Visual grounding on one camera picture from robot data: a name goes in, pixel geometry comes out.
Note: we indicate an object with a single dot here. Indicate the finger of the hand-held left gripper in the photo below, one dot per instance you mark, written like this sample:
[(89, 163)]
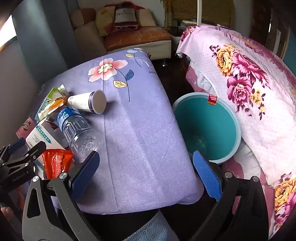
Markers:
[(16, 143), (34, 149)]

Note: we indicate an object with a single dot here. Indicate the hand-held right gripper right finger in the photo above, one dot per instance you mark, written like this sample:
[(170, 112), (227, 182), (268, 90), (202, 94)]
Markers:
[(205, 176)]

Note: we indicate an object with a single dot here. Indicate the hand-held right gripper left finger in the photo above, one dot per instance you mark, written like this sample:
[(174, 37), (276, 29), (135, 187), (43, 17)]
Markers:
[(85, 171)]

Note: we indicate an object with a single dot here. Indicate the white cardboard medicine box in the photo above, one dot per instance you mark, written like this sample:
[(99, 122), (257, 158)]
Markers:
[(39, 136)]

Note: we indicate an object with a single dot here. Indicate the pink snack wrapper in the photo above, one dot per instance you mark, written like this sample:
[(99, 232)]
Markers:
[(25, 127)]

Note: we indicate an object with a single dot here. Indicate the orange-red plastic wrapper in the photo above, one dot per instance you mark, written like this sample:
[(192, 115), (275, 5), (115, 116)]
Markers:
[(55, 162)]

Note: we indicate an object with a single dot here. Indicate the clear plastic water bottle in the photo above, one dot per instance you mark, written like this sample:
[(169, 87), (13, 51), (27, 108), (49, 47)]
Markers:
[(76, 132)]

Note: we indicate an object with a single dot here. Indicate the yellow black snack bag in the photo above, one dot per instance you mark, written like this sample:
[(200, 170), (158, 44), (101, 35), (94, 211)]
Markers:
[(55, 105)]

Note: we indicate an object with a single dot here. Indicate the teal plastic bin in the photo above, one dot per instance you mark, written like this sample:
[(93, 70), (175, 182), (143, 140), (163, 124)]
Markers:
[(203, 120)]

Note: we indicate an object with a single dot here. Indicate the pale blue milk carton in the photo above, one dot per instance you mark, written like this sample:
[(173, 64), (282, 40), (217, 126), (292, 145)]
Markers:
[(52, 93)]

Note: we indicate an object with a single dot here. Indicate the white paper cup blue rim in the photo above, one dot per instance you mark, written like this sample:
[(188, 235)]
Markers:
[(81, 102)]

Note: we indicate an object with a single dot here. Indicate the person's left hand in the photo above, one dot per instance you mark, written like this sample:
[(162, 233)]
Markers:
[(7, 212)]

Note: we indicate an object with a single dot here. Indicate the pink patterned bed sheet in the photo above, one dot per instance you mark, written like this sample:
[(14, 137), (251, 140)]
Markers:
[(233, 169)]

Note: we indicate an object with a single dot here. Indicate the purple floral blanket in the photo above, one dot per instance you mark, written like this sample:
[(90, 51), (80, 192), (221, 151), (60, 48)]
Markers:
[(138, 129)]

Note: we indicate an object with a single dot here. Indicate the light blue towel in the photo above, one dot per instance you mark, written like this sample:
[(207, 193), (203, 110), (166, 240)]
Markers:
[(159, 229)]

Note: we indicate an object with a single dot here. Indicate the pink floral blanket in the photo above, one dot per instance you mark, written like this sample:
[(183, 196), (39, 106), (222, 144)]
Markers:
[(254, 104)]

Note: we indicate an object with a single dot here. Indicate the window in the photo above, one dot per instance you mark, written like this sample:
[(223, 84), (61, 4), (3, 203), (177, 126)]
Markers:
[(8, 32)]

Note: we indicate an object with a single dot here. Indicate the blue-grey curtain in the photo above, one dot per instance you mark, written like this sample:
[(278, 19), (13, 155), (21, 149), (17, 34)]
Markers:
[(46, 34)]

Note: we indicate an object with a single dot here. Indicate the orange brown cushion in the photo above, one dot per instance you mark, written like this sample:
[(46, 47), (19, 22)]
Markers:
[(138, 37)]

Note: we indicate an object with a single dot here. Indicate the yellow patterned cushion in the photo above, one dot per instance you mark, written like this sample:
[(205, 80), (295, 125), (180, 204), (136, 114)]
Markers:
[(105, 19)]

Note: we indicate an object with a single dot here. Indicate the red bottle-print bag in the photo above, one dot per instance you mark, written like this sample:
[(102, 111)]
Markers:
[(126, 16)]

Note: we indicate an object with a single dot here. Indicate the brown wooden cabinet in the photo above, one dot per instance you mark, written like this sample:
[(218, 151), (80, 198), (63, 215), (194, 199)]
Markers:
[(261, 23)]

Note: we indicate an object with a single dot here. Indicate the yellow patterned cloth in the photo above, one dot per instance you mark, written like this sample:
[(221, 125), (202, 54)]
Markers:
[(208, 11)]

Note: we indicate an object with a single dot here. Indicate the white pole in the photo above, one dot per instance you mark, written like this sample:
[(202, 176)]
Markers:
[(199, 11)]

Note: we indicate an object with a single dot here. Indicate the white cushion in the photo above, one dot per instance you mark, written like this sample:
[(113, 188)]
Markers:
[(146, 18)]

